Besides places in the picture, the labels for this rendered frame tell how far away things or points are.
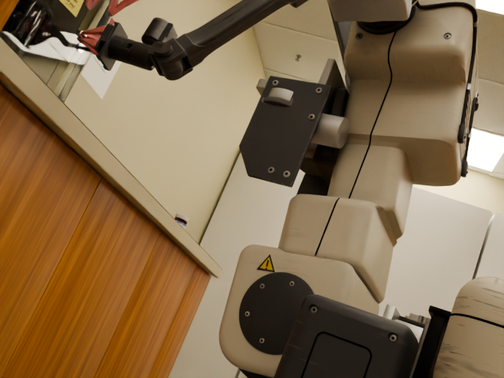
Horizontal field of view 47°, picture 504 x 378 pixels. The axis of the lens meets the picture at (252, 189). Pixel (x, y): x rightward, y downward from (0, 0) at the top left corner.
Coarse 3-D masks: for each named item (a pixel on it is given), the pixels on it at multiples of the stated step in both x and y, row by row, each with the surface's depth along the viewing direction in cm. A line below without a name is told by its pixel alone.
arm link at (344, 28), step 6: (330, 12) 134; (336, 24) 128; (342, 24) 127; (348, 24) 127; (336, 30) 129; (342, 30) 127; (348, 30) 126; (336, 36) 130; (342, 36) 126; (348, 36) 125; (342, 42) 125; (342, 48) 125; (342, 54) 125; (348, 78) 116; (348, 84) 115; (348, 90) 117
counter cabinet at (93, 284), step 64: (0, 128) 96; (0, 192) 101; (64, 192) 119; (0, 256) 106; (64, 256) 127; (128, 256) 157; (0, 320) 112; (64, 320) 136; (128, 320) 171; (192, 320) 231
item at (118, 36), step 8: (120, 24) 139; (112, 32) 137; (120, 32) 140; (112, 40) 137; (120, 40) 137; (128, 40) 137; (104, 48) 136; (112, 48) 137; (120, 48) 136; (96, 56) 136; (104, 56) 137; (112, 56) 138; (120, 56) 137; (128, 56) 137; (104, 64) 139; (112, 64) 142
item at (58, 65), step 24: (24, 0) 127; (48, 0) 134; (24, 24) 129; (48, 24) 136; (72, 24) 143; (96, 24) 152; (24, 48) 131; (48, 48) 138; (72, 48) 146; (48, 72) 141; (72, 72) 149
